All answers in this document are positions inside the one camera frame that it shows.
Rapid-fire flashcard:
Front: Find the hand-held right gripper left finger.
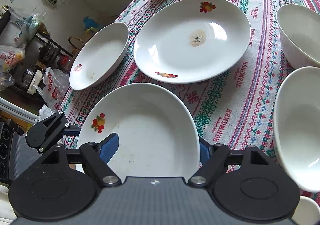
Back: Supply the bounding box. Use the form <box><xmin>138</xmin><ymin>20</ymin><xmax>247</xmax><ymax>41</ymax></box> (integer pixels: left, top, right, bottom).
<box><xmin>40</xmin><ymin>133</ymin><xmax>122</xmax><ymax>187</ymax></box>

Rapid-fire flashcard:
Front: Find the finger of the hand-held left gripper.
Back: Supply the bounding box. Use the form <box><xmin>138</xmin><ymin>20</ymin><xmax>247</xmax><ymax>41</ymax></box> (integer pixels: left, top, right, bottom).
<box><xmin>26</xmin><ymin>111</ymin><xmax>80</xmax><ymax>153</ymax></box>

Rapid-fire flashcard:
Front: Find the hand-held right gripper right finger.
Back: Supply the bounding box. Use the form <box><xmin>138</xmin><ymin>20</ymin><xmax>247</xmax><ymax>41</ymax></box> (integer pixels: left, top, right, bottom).
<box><xmin>187</xmin><ymin>137</ymin><xmax>273</xmax><ymax>187</ymax></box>

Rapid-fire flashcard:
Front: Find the deep white fruit-print plate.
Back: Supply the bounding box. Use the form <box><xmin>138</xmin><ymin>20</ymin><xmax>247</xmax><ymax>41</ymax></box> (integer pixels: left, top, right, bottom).
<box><xmin>76</xmin><ymin>82</ymin><xmax>200</xmax><ymax>178</ymax></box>

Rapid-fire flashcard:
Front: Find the white floral bowl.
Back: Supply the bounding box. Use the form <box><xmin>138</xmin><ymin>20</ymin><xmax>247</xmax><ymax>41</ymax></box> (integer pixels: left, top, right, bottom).
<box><xmin>276</xmin><ymin>4</ymin><xmax>320</xmax><ymax>70</ymax></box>
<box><xmin>273</xmin><ymin>66</ymin><xmax>320</xmax><ymax>193</ymax></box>

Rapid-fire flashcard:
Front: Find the white red printed plastic bag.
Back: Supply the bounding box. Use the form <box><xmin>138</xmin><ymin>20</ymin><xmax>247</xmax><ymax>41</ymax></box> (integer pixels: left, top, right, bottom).
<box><xmin>36</xmin><ymin>67</ymin><xmax>70</xmax><ymax>113</ymax></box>

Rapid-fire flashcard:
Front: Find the steel pot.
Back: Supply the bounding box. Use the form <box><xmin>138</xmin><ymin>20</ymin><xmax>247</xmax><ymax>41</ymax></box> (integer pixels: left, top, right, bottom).
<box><xmin>20</xmin><ymin>65</ymin><xmax>38</xmax><ymax>89</ymax></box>

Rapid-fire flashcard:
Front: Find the black metal rack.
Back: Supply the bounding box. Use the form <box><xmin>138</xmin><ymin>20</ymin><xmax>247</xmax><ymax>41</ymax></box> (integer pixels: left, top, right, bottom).
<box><xmin>7</xmin><ymin>22</ymin><xmax>73</xmax><ymax>98</ymax></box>

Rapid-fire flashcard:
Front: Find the patterned red green tablecloth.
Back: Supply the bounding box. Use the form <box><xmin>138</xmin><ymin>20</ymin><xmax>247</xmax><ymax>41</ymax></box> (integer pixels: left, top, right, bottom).
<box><xmin>57</xmin><ymin>0</ymin><xmax>320</xmax><ymax>198</ymax></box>

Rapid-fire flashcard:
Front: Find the red lid jar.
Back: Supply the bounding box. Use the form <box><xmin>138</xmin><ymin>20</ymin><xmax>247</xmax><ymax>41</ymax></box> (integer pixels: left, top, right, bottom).
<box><xmin>59</xmin><ymin>55</ymin><xmax>71</xmax><ymax>71</ymax></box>

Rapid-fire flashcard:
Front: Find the dark cooking pot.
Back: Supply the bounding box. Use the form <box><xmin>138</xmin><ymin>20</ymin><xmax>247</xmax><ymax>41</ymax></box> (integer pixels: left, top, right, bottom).
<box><xmin>39</xmin><ymin>41</ymin><xmax>58</xmax><ymax>63</ymax></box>

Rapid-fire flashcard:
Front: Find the yellow red printed plastic bag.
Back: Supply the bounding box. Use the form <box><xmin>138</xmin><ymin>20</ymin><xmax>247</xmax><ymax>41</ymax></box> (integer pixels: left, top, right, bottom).
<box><xmin>0</xmin><ymin>45</ymin><xmax>26</xmax><ymax>73</ymax></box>

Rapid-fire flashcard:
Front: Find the small white fruit-print plate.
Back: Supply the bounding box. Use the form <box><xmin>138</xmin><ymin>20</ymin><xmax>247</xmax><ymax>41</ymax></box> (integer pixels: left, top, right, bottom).
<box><xmin>69</xmin><ymin>22</ymin><xmax>130</xmax><ymax>91</ymax></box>

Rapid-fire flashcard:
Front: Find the wicker basket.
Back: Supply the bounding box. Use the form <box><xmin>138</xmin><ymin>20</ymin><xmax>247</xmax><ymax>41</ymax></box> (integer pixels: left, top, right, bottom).
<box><xmin>68</xmin><ymin>36</ymin><xmax>87</xmax><ymax>56</ymax></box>

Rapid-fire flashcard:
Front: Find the clear plastic bag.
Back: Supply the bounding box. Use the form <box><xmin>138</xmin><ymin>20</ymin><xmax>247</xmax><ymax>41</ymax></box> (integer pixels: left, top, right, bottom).
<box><xmin>9</xmin><ymin>7</ymin><xmax>47</xmax><ymax>48</ymax></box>

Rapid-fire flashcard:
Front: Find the blue toy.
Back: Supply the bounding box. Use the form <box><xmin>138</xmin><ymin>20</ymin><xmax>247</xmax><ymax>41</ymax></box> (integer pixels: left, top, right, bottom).
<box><xmin>83</xmin><ymin>16</ymin><xmax>99</xmax><ymax>32</ymax></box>

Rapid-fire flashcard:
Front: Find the white cup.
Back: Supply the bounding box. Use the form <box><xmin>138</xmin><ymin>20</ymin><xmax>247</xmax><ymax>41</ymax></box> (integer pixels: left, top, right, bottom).
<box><xmin>292</xmin><ymin>196</ymin><xmax>320</xmax><ymax>225</ymax></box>

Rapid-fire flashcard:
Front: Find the white power strip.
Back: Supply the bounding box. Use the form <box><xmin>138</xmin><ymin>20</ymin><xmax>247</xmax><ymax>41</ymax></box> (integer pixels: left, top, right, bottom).
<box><xmin>42</xmin><ymin>0</ymin><xmax>60</xmax><ymax>9</ymax></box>

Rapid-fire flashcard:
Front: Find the large white fruit-print plate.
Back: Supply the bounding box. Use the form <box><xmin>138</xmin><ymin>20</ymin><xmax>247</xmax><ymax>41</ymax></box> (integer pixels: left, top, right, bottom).
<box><xmin>133</xmin><ymin>0</ymin><xmax>251</xmax><ymax>84</ymax></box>

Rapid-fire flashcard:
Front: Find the white rail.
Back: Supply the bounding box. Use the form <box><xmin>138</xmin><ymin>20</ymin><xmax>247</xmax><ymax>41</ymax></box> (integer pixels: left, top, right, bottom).
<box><xmin>0</xmin><ymin>97</ymin><xmax>39</xmax><ymax>125</ymax></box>

